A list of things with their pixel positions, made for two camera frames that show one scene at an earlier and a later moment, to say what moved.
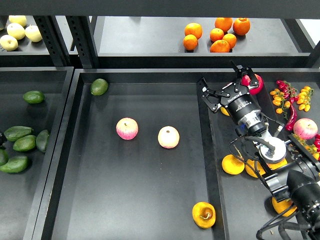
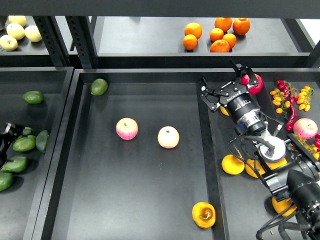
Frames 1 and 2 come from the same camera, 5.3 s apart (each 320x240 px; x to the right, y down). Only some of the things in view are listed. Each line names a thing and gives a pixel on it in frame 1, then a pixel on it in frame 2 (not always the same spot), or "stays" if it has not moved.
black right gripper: x=237 y=98 stays
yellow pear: x=203 y=214 stays
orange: x=231 y=39 stays
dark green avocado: x=4 y=157 -> x=6 y=179
